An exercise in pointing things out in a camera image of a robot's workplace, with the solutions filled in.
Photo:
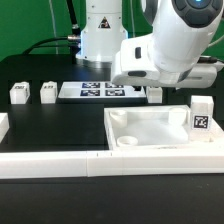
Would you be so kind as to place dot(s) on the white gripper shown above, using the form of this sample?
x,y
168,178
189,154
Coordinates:
x,y
147,61

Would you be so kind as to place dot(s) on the white square table top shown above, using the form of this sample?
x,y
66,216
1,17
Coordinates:
x,y
158,127

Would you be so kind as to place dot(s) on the white plate with tags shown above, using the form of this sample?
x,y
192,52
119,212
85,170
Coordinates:
x,y
98,90

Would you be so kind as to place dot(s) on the white U-shaped fence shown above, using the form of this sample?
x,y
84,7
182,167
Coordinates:
x,y
111,163

